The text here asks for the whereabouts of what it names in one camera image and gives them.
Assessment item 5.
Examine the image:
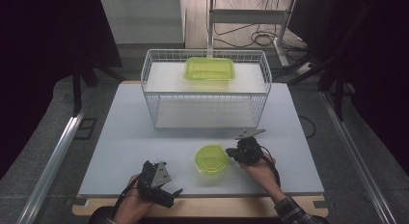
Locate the white metal desk frame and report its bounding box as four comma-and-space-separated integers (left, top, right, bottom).
206, 0, 297, 68

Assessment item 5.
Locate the person's left hand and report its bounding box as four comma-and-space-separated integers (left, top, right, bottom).
113, 174, 152, 224

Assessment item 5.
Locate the right hand-held gripper cable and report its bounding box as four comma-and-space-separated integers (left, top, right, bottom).
259, 145, 282, 188

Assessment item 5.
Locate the hand-held gripper cable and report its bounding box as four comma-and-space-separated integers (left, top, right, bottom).
259, 145, 282, 188
111, 174, 143, 219

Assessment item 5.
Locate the octagonal green plastic container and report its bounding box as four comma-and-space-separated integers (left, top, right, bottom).
193, 143, 231, 177

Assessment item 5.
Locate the white wire shelf rack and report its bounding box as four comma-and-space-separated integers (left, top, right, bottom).
140, 48, 273, 131

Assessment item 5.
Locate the left hand-held gripper cable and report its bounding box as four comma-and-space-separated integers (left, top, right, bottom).
111, 174, 143, 219

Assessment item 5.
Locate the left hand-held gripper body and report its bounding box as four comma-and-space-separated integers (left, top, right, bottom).
137, 159, 177, 210

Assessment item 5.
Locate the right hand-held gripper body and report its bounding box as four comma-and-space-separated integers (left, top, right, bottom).
233, 128, 267, 166

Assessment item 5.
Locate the black looped floor cable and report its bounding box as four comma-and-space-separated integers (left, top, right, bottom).
298, 115, 317, 140

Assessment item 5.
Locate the rectangular green plastic container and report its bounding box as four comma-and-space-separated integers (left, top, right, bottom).
183, 56, 236, 83

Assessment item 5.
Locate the person's right hand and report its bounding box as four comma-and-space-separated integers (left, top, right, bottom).
238, 154, 278, 193

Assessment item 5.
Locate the tangle of black floor cables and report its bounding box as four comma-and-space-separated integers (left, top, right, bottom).
213, 0, 308, 52

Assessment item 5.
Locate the aluminium rail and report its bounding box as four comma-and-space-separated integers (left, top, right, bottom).
15, 88, 95, 224
318, 90, 398, 224

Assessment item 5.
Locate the black metal stand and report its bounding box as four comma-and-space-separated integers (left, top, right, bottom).
273, 1, 356, 123
71, 54, 127, 118

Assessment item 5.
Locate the black curtain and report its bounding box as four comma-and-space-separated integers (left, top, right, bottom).
287, 0, 409, 178
0, 0, 123, 181

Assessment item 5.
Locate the white cabinet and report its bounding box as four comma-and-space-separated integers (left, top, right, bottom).
99, 0, 188, 45

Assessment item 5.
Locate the white power strip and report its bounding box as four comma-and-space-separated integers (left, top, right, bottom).
295, 61, 314, 76

